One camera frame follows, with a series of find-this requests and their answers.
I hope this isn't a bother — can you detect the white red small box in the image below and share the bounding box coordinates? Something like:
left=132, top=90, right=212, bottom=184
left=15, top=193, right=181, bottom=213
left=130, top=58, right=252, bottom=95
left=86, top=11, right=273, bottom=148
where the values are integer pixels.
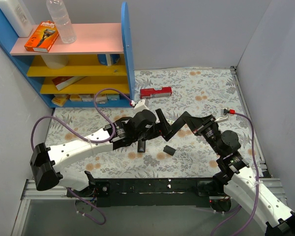
left=94, top=94, right=108, bottom=104

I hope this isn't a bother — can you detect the orange yellow small box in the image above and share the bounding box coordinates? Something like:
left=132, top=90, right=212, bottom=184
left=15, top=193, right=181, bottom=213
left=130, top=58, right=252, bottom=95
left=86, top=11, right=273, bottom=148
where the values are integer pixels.
left=51, top=94, right=70, bottom=107

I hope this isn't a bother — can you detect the black slim remote control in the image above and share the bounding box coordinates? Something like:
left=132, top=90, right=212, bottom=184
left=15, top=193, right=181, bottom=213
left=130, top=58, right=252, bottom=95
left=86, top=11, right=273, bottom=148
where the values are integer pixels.
left=137, top=140, right=146, bottom=153

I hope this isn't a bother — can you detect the clear plastic water bottle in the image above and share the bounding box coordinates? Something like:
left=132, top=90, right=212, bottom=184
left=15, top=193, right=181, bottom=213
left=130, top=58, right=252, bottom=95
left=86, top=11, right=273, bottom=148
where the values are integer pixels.
left=46, top=0, right=77, bottom=44

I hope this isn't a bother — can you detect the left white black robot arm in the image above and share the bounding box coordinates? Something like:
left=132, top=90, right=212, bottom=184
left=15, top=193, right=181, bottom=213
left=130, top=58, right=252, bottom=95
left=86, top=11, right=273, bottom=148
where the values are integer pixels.
left=30, top=109, right=171, bottom=197

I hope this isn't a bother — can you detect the white air conditioner remote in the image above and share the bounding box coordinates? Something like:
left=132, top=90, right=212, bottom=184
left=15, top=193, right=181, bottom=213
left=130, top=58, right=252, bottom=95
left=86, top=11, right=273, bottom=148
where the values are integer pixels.
left=167, top=119, right=174, bottom=125

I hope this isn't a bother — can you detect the yellow white small box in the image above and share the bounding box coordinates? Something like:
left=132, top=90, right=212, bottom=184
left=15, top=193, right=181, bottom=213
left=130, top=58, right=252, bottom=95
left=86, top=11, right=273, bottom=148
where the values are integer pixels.
left=69, top=94, right=82, bottom=102

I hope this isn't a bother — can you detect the white cylinder container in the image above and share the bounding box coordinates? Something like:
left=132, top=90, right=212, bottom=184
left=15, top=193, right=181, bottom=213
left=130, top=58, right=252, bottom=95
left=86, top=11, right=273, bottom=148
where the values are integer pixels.
left=41, top=55, right=69, bottom=69

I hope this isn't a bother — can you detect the blue white small box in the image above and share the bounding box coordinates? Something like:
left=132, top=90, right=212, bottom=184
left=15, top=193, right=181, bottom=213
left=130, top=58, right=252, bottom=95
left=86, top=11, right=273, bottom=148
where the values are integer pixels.
left=106, top=94, right=120, bottom=101

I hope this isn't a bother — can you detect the white plastic bottle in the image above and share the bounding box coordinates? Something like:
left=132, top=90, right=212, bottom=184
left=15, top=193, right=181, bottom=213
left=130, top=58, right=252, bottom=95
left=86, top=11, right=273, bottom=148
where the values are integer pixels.
left=0, top=0, right=33, bottom=38

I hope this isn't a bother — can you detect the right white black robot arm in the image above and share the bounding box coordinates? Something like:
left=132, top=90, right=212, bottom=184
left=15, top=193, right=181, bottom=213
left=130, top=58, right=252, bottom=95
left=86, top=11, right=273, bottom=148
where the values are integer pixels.
left=160, top=112, right=295, bottom=236

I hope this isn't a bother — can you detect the black battery cover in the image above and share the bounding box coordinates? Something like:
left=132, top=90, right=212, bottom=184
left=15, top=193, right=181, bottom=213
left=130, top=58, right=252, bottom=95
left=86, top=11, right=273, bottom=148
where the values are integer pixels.
left=163, top=145, right=176, bottom=156

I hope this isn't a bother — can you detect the red rectangular box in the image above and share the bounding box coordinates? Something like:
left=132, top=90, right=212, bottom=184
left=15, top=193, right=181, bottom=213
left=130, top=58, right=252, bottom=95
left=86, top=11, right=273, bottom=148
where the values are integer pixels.
left=140, top=87, right=173, bottom=99

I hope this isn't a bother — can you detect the blue multicolour shelf unit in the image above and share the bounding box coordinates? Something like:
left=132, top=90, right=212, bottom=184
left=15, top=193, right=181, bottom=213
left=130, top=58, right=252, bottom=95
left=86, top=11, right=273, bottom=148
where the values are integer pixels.
left=0, top=2, right=135, bottom=108

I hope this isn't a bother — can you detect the red white flat box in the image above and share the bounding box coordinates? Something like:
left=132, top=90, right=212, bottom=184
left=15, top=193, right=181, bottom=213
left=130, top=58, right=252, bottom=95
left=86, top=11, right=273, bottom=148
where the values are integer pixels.
left=52, top=76, right=84, bottom=91

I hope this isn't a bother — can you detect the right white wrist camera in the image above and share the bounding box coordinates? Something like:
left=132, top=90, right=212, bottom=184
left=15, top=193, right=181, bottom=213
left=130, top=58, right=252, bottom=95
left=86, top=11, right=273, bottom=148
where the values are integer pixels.
left=215, top=107, right=236, bottom=123

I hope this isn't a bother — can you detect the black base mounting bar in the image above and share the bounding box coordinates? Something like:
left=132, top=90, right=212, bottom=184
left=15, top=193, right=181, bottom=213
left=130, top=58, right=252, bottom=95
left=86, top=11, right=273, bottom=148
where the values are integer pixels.
left=66, top=177, right=232, bottom=212

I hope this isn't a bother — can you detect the orange razor box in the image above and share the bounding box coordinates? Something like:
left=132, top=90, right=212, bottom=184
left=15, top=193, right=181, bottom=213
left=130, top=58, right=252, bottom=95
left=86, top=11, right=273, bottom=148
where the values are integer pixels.
left=24, top=21, right=59, bottom=53

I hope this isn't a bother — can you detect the floral patterned table mat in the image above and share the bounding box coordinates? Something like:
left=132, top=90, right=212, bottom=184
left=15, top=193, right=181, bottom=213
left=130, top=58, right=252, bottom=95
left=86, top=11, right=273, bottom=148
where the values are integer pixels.
left=54, top=69, right=260, bottom=178

